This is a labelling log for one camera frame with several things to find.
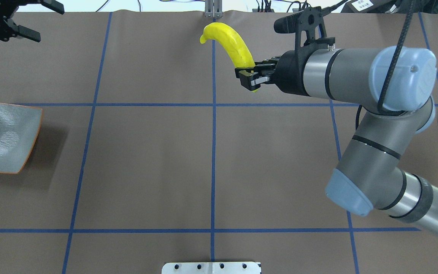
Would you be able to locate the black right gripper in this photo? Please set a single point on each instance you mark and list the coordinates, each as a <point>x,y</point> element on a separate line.
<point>289,73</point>

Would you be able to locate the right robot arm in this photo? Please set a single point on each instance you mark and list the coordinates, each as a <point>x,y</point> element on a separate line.
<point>367,177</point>

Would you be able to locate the grey square plate orange rim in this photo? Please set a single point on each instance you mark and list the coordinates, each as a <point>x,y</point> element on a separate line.
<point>19,129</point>

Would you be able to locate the black power adapter box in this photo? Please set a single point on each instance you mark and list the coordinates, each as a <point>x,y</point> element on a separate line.
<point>367,6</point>

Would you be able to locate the aluminium frame post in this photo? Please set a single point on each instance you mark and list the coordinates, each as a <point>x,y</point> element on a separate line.
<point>213,9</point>

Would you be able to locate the white camera pedestal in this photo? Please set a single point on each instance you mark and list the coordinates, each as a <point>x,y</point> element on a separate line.
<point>234,267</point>

